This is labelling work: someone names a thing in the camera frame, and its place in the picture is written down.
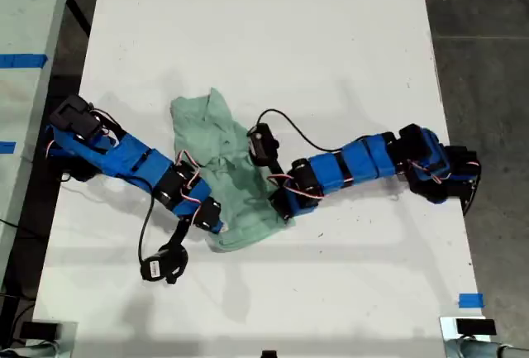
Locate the black camera cable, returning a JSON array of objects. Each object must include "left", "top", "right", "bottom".
[
  {"left": 136, "top": 192, "right": 160, "bottom": 262},
  {"left": 256, "top": 108, "right": 346, "bottom": 155}
]

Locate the pale green T-shirt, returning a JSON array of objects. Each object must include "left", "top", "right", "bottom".
[{"left": 170, "top": 87, "right": 298, "bottom": 255}]

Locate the short black camera stalk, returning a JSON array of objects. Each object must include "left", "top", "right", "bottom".
[
  {"left": 167, "top": 212, "right": 196, "bottom": 252},
  {"left": 267, "top": 158, "right": 288, "bottom": 180}
]

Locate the pale side table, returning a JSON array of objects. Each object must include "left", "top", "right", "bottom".
[{"left": 0, "top": 0, "right": 76, "bottom": 280}]

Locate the black camera box white label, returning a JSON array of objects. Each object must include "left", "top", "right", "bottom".
[{"left": 139, "top": 242, "right": 190, "bottom": 286}]

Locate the red white servo wire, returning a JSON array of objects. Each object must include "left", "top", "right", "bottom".
[
  {"left": 267, "top": 173, "right": 326, "bottom": 202},
  {"left": 174, "top": 149, "right": 205, "bottom": 208}
]

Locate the small black box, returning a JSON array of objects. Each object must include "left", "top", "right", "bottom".
[
  {"left": 455, "top": 318, "right": 498, "bottom": 337},
  {"left": 19, "top": 321, "right": 60, "bottom": 341}
]

